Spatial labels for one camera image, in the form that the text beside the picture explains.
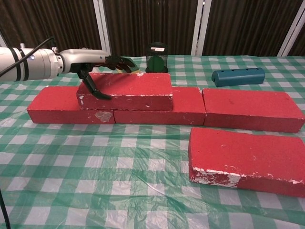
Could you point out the blue perforated cylinder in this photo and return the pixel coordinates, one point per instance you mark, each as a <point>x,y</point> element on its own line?
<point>238,77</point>

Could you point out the dark green cylindrical container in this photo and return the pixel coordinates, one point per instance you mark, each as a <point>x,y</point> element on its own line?
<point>156,63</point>

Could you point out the green yellow sponge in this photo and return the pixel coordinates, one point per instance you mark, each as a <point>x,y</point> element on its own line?
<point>136,68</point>

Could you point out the chipped red brick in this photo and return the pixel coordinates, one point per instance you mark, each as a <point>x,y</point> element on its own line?
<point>245,159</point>

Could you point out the green white checkered tablecloth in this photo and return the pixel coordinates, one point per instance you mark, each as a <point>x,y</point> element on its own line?
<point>95,167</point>

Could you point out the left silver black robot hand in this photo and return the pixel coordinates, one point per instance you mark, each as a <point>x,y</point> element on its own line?
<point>83,57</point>

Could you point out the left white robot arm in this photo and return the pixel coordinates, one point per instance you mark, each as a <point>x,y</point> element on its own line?
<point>35,64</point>

